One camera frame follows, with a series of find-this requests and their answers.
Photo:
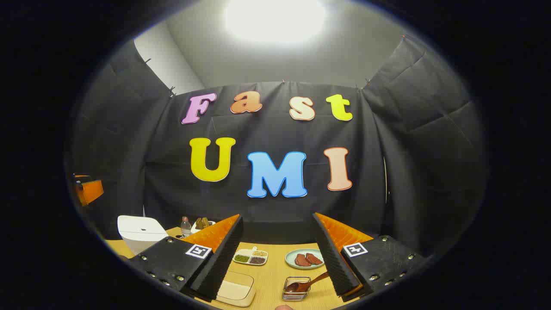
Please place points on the pale green plate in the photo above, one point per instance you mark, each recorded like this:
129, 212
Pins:
292, 262

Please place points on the white rice cooker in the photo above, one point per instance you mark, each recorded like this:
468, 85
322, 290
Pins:
142, 234

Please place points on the ceiling light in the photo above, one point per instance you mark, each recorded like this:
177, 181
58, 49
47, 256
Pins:
275, 19

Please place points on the white toaster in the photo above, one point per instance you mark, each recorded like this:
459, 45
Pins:
194, 230

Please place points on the brown bread slices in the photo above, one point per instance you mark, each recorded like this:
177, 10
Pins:
202, 223

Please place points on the white divided grain dish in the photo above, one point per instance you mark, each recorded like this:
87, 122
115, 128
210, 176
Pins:
249, 257

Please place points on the black backdrop cloth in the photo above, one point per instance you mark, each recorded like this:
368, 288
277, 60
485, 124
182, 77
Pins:
267, 206

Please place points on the clear box of rice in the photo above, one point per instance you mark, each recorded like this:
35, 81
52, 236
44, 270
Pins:
234, 292

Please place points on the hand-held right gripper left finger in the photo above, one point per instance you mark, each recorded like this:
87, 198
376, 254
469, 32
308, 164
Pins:
217, 258

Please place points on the clear water bottle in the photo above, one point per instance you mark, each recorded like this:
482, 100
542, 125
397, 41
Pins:
185, 227

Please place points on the brown wooden spoon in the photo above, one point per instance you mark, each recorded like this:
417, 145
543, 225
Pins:
308, 284

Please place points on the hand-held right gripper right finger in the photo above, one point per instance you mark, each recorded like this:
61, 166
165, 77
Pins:
333, 258

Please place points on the red meat slice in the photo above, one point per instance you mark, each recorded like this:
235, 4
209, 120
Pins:
314, 258
302, 260

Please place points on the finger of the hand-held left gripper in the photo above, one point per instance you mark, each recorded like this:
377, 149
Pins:
82, 175
91, 191

